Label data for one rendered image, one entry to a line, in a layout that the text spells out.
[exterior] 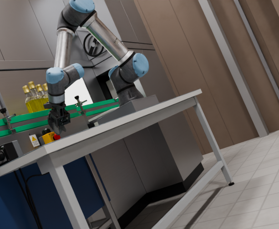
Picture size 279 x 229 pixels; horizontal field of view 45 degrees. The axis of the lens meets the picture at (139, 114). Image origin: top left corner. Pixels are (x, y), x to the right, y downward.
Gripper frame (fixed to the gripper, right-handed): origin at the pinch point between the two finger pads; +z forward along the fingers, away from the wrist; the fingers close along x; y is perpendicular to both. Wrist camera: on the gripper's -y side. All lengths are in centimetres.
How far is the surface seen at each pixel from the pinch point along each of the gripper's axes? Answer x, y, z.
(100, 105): 61, -52, 35
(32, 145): -12.1, -3.6, 5.0
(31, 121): -6.4, -16.0, 0.6
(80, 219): -19, 51, 0
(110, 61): 100, -93, 25
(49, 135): -3.4, -2.2, 2.0
